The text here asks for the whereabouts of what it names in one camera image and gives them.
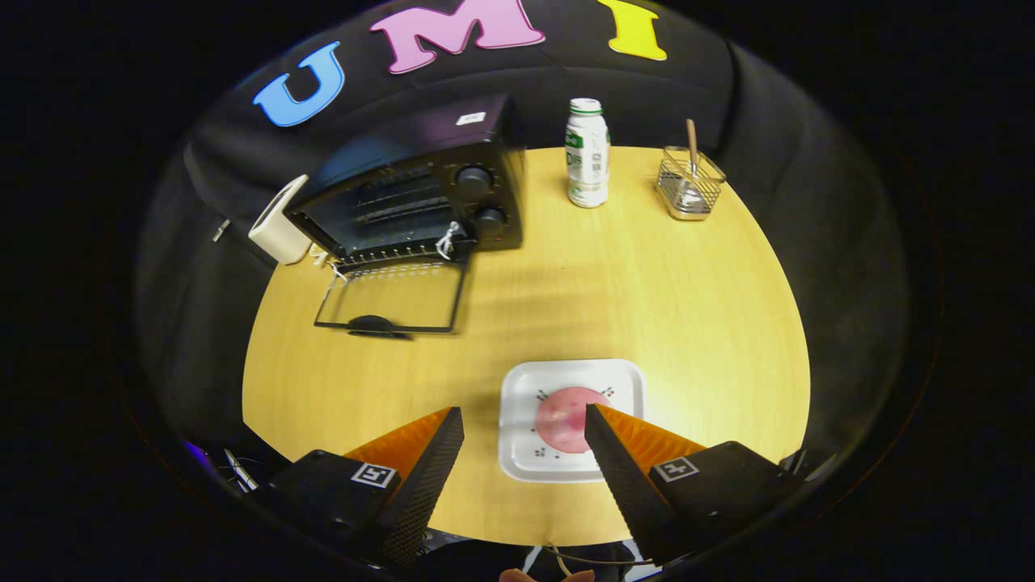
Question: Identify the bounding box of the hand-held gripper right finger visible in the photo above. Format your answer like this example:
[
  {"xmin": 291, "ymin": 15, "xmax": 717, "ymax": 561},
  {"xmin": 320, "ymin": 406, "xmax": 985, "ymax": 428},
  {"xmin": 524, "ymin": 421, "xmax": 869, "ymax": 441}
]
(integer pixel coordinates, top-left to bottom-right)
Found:
[{"xmin": 584, "ymin": 403, "xmax": 797, "ymax": 567}]

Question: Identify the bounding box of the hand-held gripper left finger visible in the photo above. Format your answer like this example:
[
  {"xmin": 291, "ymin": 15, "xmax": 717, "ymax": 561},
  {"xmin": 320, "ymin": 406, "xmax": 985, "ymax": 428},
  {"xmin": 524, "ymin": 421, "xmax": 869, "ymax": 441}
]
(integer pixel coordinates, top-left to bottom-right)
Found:
[{"xmin": 271, "ymin": 407, "xmax": 466, "ymax": 567}]

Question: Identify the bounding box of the round pink meat slice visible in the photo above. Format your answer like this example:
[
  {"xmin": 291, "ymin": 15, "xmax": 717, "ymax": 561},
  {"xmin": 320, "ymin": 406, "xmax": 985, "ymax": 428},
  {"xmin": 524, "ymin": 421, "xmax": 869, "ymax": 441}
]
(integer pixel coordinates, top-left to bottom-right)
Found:
[{"xmin": 534, "ymin": 386, "xmax": 613, "ymax": 454}]

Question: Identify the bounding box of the white square plate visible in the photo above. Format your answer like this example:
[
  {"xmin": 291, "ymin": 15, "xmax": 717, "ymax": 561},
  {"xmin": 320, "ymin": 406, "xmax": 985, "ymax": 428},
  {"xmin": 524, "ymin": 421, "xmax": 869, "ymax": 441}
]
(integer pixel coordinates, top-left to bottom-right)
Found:
[{"xmin": 498, "ymin": 359, "xmax": 648, "ymax": 483}]

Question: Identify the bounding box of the black toaster oven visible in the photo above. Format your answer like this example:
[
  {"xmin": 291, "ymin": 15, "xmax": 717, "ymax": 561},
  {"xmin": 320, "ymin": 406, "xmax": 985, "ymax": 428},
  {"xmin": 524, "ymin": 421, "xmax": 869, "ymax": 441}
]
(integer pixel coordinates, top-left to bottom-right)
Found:
[{"xmin": 285, "ymin": 93, "xmax": 526, "ymax": 339}]

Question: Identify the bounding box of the white slot toaster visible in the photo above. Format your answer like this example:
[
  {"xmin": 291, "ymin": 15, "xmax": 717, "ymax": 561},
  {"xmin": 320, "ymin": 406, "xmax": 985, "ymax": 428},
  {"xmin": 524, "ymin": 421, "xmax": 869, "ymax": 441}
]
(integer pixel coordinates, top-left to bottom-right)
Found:
[{"xmin": 247, "ymin": 175, "xmax": 312, "ymax": 265}]

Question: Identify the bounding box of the white bottle green label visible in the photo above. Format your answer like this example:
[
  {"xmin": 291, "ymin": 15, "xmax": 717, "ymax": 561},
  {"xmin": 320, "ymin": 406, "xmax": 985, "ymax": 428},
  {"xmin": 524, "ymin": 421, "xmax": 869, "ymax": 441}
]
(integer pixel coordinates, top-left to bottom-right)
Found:
[{"xmin": 565, "ymin": 98, "xmax": 610, "ymax": 209}]

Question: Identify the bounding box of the metal wire basket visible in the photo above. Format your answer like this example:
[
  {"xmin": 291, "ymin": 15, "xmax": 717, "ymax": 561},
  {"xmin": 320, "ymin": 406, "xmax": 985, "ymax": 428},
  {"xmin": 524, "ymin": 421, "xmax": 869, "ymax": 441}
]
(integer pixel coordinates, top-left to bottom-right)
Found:
[{"xmin": 655, "ymin": 146, "xmax": 727, "ymax": 221}]

